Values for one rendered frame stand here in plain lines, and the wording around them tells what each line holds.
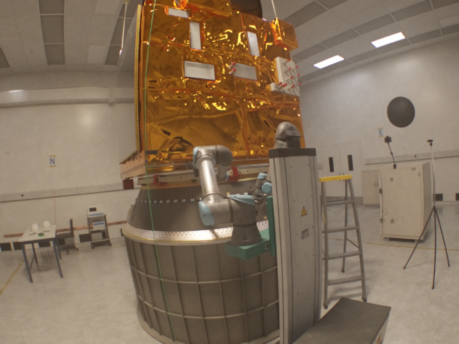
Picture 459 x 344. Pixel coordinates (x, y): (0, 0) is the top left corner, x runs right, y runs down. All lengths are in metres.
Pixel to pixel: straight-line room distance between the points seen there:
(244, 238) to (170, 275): 1.23
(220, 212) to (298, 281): 0.56
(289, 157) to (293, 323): 0.89
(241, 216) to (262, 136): 1.51
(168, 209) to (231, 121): 1.00
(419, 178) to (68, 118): 8.64
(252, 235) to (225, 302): 1.21
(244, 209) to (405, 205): 4.13
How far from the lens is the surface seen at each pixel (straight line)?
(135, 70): 2.21
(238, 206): 1.09
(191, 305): 2.29
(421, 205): 4.88
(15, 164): 7.66
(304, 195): 1.23
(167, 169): 1.98
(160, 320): 2.66
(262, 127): 2.52
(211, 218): 1.07
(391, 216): 5.06
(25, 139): 7.68
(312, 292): 1.46
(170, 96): 2.08
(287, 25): 3.46
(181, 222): 2.09
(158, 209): 2.27
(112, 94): 7.46
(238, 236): 1.12
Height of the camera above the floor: 1.69
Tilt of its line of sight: level
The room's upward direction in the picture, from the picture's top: 6 degrees counter-clockwise
